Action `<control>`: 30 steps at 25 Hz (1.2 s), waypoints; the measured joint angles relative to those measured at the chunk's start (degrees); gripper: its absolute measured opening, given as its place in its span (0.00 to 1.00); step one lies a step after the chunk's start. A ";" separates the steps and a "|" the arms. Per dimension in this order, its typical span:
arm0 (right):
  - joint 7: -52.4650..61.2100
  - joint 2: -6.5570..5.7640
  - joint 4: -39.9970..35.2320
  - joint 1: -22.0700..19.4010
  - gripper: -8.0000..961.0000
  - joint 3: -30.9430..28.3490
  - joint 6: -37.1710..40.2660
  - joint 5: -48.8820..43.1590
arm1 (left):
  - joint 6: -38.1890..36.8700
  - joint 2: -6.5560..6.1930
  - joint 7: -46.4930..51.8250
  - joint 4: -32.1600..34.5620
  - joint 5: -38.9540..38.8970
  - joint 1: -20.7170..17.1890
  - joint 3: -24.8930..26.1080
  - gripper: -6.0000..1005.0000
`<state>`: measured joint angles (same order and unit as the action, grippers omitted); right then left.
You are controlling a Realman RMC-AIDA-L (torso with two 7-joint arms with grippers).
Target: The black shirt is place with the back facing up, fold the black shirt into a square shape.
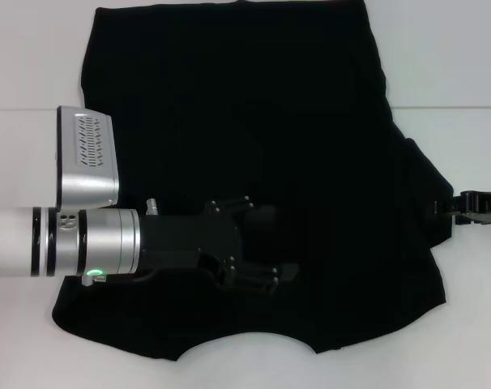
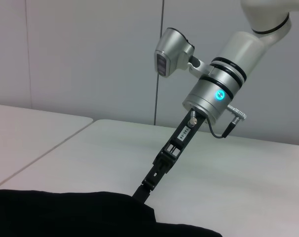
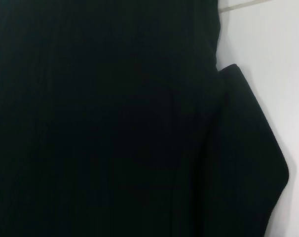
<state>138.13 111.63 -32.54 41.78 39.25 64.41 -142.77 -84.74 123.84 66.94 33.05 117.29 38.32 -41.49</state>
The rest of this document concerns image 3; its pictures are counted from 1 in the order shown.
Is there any black t-shirt with FREE print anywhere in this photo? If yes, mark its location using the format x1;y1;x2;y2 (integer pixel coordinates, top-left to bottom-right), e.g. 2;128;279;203
0;0;290;237

